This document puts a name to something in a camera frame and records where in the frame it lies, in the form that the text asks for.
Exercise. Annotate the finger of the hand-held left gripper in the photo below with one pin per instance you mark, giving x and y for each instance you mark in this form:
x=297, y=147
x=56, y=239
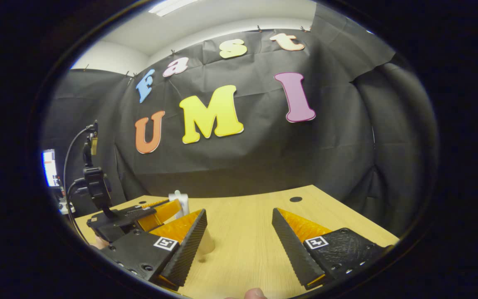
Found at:
x=114, y=226
x=139, y=209

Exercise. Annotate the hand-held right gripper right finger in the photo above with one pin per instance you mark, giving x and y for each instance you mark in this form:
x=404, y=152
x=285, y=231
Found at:
x=293, y=253

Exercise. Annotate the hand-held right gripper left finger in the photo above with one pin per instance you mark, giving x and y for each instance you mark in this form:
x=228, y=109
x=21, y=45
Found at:
x=187, y=251

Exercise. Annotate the white toothpaste tube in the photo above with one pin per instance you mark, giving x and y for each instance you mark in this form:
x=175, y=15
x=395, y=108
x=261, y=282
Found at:
x=183, y=203

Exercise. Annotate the wooden desktop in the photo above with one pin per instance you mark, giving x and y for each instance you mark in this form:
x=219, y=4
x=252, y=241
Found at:
x=247, y=249

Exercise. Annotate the computer monitor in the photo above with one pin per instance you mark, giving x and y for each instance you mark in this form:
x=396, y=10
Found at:
x=50, y=168

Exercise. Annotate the ceiling light panel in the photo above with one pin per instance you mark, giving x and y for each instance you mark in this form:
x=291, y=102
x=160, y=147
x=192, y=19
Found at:
x=168, y=6

